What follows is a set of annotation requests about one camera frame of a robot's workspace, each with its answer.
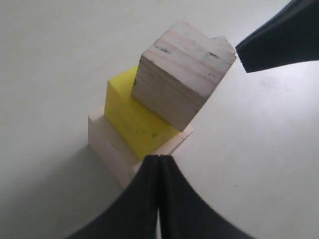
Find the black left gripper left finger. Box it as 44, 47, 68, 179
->
68, 155, 160, 239

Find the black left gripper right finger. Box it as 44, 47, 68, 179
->
158, 155, 251, 239

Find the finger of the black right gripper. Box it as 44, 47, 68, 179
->
236, 0, 319, 73

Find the yellow foam cube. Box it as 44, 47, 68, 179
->
104, 66, 179, 160

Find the large wooden cube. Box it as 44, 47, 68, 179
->
87, 103, 195, 189

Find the medium wooden cube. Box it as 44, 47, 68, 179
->
132, 21, 236, 131

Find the small wooden cube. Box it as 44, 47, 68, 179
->
210, 36, 236, 52

